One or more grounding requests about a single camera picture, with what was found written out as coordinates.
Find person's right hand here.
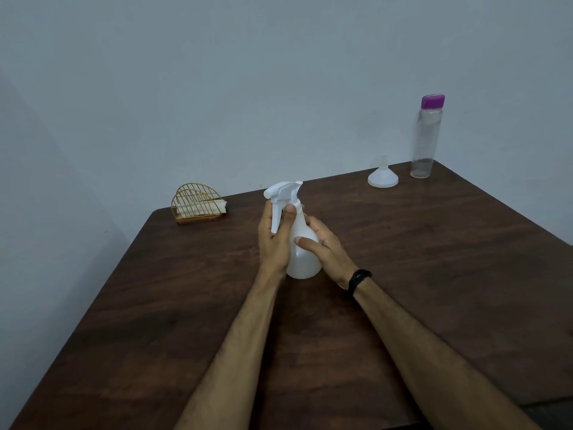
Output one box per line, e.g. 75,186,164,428
294,213,359,290

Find person's left hand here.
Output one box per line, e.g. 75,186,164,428
258,200,298,280

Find white spray bottle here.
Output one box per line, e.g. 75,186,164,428
263,181,323,280

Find person's right forearm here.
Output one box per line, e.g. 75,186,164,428
352,277,543,430

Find person's left forearm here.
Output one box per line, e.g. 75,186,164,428
174,267,287,430

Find black wristband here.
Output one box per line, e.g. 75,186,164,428
347,269,373,297

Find white paper napkins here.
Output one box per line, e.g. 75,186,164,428
176,198,227,216

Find white plastic funnel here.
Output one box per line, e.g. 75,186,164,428
367,155,399,189

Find clear bottle with purple cap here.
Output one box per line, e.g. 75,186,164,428
410,94,446,179

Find gold wire napkin holder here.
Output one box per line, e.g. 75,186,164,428
170,183,227,225

